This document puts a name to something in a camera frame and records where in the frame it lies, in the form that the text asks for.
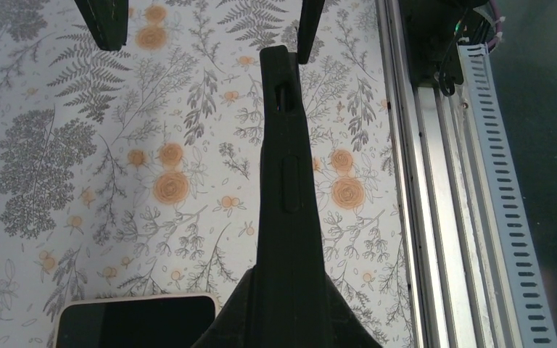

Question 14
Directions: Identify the floral patterned table mat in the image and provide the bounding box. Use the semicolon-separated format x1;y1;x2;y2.
0;1;414;347

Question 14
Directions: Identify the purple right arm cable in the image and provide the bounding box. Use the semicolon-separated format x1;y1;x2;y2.
480;0;506;51

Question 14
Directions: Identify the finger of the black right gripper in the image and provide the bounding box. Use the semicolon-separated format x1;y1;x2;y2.
75;0;129;51
297;0;325;65

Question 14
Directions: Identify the phone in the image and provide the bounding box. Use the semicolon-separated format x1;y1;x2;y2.
51;293;219;347

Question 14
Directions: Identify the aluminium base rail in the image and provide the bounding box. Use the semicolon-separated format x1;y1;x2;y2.
378;1;496;347

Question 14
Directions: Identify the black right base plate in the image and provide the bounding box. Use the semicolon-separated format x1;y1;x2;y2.
399;0;491;96

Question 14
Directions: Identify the grey slotted cable duct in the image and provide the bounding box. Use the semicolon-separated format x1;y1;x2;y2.
458;44;557;347

